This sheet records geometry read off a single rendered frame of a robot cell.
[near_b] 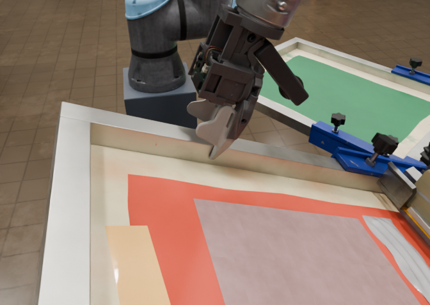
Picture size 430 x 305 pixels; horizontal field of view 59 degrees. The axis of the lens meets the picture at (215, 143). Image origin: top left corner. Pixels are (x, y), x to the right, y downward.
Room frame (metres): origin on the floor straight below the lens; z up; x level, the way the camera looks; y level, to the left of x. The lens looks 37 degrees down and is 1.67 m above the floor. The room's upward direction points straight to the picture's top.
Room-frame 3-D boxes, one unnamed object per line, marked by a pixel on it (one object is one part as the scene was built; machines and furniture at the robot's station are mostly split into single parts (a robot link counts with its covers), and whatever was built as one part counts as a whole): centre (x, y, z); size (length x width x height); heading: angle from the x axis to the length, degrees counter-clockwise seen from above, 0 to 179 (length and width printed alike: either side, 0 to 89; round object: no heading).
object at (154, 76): (0.91, 0.15, 1.25); 0.15 x 0.15 x 0.10
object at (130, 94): (0.91, 0.15, 0.60); 0.18 x 0.18 x 1.20; 12
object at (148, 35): (0.91, 0.15, 1.37); 0.13 x 0.12 x 0.14; 105
